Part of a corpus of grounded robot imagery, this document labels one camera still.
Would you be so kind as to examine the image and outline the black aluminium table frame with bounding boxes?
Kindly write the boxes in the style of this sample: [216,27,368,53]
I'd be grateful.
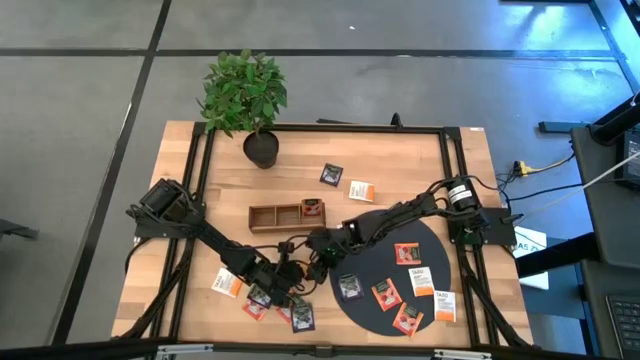
[112,121,536,351]

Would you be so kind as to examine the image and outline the green plant in black pot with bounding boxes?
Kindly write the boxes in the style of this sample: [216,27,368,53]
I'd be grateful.
[196,48,290,170]

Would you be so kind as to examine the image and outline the black crossbar silver brackets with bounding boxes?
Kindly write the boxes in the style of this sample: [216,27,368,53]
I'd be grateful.
[0,338,640,360]

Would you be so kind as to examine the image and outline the black keyboard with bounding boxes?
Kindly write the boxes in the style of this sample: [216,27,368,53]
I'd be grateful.
[604,293,640,359]

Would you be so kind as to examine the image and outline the wooden three-compartment tray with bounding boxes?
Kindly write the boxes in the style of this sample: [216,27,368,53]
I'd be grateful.
[248,198,327,235]

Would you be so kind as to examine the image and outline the white orange Tazo tea packet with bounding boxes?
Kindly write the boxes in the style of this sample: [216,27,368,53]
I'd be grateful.
[433,290,458,323]
[407,266,436,298]
[210,267,245,299]
[348,180,376,204]

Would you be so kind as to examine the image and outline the white cable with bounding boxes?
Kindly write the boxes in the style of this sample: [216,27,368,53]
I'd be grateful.
[519,149,640,221]

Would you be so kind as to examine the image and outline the black power cable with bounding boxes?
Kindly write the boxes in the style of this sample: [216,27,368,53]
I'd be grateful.
[494,172,586,221]

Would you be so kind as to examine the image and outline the laptop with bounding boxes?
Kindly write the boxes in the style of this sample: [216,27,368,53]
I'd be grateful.
[617,130,640,191]

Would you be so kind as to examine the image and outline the dark foot bar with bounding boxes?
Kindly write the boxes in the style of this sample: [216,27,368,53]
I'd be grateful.
[538,120,591,134]

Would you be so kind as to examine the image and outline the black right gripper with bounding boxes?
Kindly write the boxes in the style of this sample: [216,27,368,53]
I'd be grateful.
[305,227,351,286]

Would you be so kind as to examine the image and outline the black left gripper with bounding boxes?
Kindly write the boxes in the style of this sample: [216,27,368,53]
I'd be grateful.
[259,259,309,309]

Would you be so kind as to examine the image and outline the black pole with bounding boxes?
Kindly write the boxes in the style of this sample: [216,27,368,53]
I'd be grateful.
[589,92,640,146]

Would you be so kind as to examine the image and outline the black furniture leg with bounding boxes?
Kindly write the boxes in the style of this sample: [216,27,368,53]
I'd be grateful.
[0,218,40,241]

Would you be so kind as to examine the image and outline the round dark woven placemat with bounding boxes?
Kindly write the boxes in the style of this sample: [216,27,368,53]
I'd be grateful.
[328,209,453,338]

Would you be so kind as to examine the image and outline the black desk beam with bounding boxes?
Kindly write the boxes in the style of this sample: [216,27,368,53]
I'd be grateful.
[514,232,601,279]

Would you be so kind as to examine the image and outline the dark grey desk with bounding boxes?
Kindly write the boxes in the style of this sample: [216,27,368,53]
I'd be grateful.
[569,124,640,360]

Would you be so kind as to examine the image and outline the yellow plug with cable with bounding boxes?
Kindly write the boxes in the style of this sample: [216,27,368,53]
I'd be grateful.
[512,153,576,177]

